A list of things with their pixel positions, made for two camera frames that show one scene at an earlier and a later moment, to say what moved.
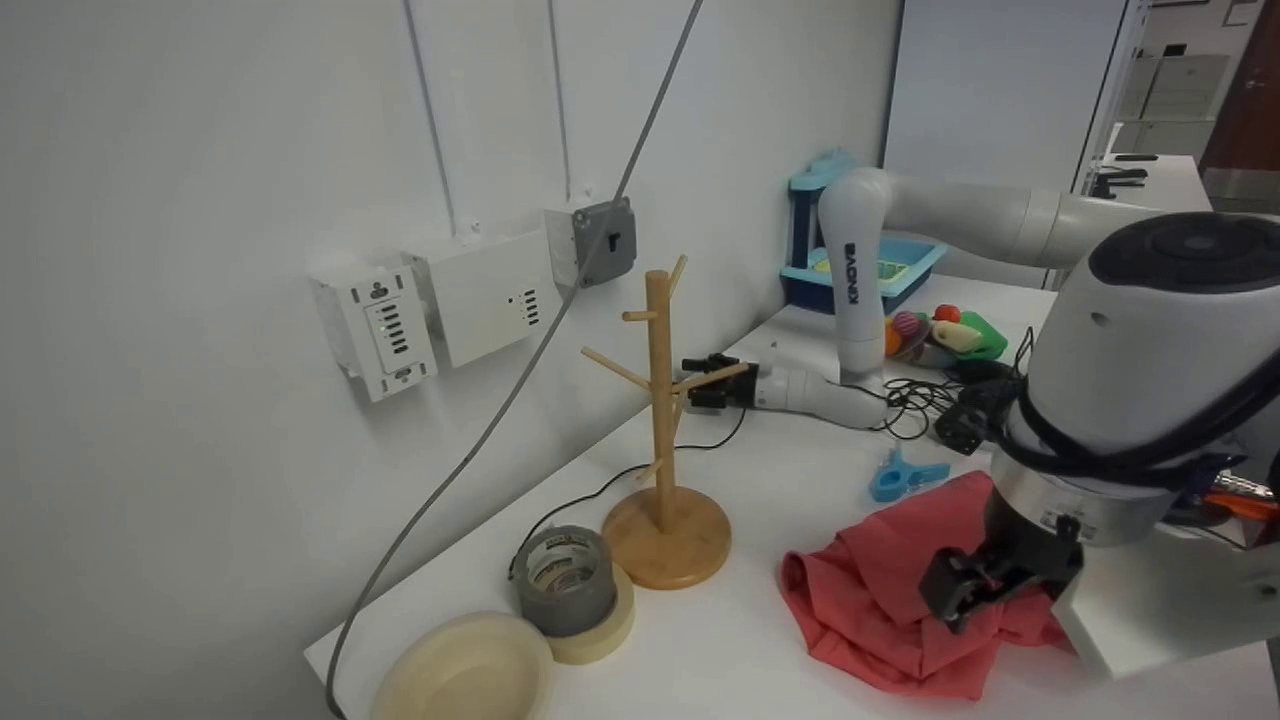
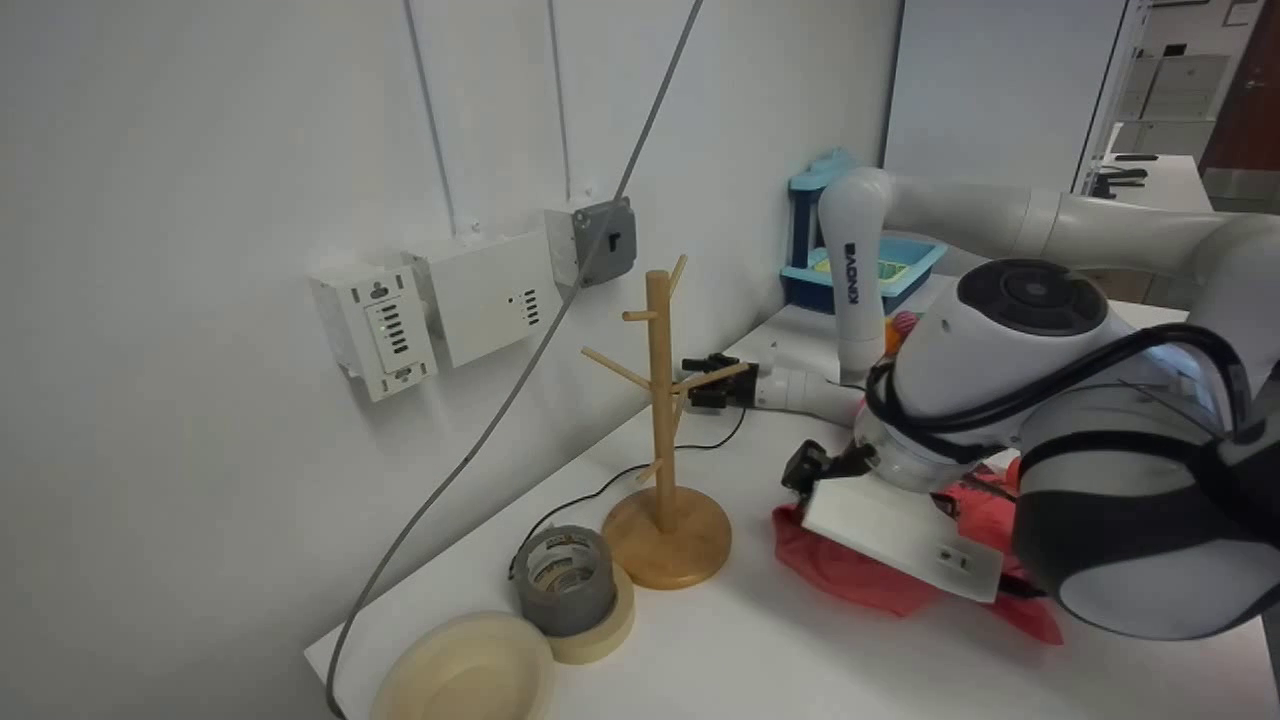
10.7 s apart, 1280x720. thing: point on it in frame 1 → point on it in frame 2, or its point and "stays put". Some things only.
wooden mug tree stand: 664,536 stays put
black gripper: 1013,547 → 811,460
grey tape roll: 567,582 stays put
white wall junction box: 493,295 stays put
